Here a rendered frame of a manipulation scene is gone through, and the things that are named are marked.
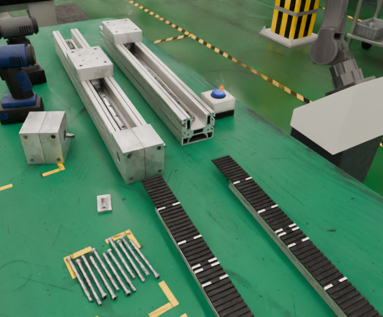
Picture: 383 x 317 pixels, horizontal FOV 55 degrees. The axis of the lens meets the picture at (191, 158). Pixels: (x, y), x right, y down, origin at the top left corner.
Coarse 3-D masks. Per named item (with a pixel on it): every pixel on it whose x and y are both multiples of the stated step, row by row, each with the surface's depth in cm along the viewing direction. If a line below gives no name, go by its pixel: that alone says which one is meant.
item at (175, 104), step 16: (112, 48) 142; (128, 48) 141; (144, 48) 134; (128, 64) 128; (144, 64) 130; (160, 64) 124; (144, 80) 116; (160, 80) 123; (176, 80) 115; (144, 96) 121; (160, 96) 107; (176, 96) 114; (192, 96) 106; (160, 112) 110; (176, 112) 99; (192, 112) 107; (208, 112) 100; (176, 128) 102; (192, 128) 100; (208, 128) 102
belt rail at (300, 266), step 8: (232, 184) 86; (240, 200) 85; (248, 208) 82; (256, 216) 80; (264, 224) 78; (272, 232) 77; (280, 240) 73; (280, 248) 74; (288, 248) 72; (288, 256) 72; (296, 264) 71; (304, 272) 69; (312, 280) 67; (320, 288) 66; (328, 296) 64; (328, 304) 65; (336, 304) 63; (336, 312) 63
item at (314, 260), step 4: (320, 252) 70; (312, 256) 69; (316, 256) 69; (320, 256) 69; (324, 256) 69; (304, 260) 68; (308, 260) 68; (312, 260) 68; (316, 260) 68; (320, 260) 68; (324, 260) 69; (304, 264) 68; (308, 264) 67; (312, 264) 67; (316, 264) 68; (308, 268) 67
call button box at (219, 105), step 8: (208, 96) 112; (224, 96) 112; (232, 96) 112; (208, 104) 111; (216, 104) 109; (224, 104) 111; (232, 104) 112; (216, 112) 111; (224, 112) 113; (232, 112) 114
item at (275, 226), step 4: (280, 220) 76; (284, 220) 76; (288, 220) 76; (272, 224) 75; (276, 224) 75; (280, 224) 75; (284, 224) 75; (288, 224) 75; (272, 228) 74; (276, 228) 74
